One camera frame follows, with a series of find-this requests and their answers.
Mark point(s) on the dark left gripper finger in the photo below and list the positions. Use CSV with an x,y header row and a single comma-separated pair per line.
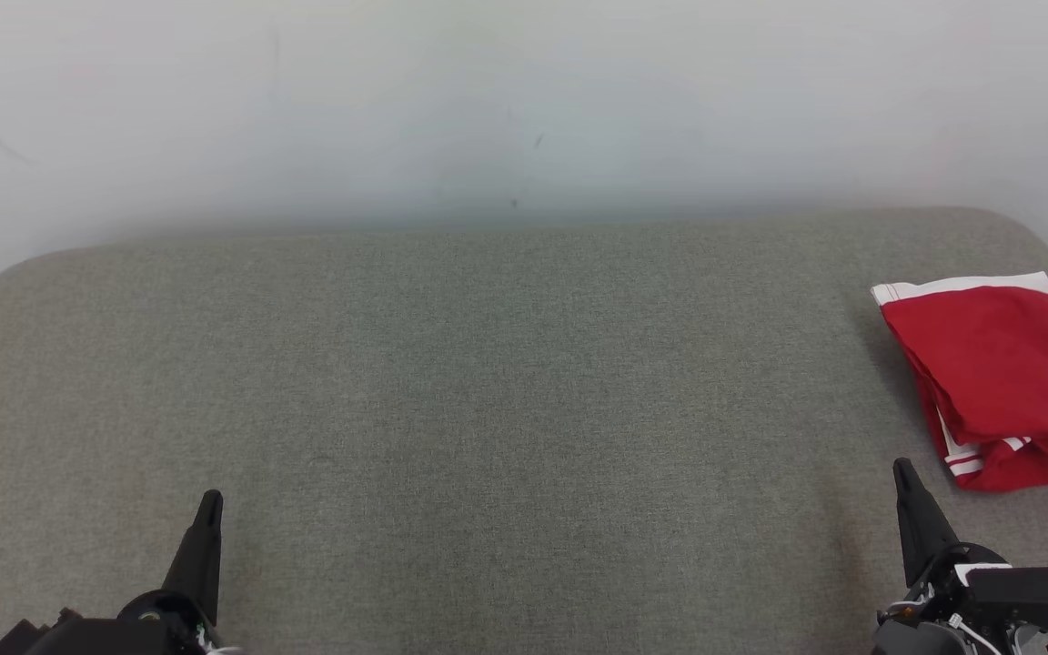
x,y
201,555

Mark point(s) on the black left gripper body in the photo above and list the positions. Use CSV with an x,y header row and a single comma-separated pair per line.
x,y
115,635

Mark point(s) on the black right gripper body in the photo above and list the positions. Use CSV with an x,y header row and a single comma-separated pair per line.
x,y
1024,600

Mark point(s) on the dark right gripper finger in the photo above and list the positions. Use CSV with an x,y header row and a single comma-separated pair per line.
x,y
922,528

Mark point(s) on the red jersey shirt white sleeves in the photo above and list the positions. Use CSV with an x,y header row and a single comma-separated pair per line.
x,y
1015,475

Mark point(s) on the red shorts white waistband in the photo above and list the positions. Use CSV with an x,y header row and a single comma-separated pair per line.
x,y
988,364

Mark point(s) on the grey fabric sofa cushion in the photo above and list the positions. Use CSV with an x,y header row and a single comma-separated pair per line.
x,y
488,409

